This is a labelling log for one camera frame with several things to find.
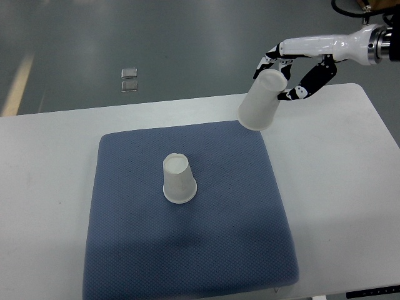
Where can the black table control panel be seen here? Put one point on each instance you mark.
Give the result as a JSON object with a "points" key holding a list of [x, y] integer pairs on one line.
{"points": [[373, 292]]}

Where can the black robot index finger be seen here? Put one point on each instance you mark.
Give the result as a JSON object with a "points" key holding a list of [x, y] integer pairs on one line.
{"points": [[267, 61]]}

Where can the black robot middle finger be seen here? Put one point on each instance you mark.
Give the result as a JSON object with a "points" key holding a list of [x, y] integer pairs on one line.
{"points": [[284, 67]]}

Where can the blue fabric cushion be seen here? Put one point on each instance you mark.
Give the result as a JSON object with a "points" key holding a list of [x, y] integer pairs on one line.
{"points": [[233, 236]]}

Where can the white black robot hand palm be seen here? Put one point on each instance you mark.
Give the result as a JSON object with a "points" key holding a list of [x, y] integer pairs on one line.
{"points": [[359, 46]]}

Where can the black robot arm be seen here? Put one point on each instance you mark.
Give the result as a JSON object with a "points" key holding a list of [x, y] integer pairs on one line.
{"points": [[387, 46]]}

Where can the upper floor metal plate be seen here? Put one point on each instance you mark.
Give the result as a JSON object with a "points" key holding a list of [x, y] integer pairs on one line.
{"points": [[129, 72]]}

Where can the white paper cup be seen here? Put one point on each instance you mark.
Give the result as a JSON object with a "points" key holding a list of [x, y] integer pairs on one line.
{"points": [[257, 110], [179, 184]]}

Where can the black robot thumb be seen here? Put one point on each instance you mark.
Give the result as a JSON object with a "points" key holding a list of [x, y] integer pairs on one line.
{"points": [[313, 81]]}

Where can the wooden furniture corner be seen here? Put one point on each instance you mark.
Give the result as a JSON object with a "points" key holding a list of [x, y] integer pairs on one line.
{"points": [[377, 5]]}

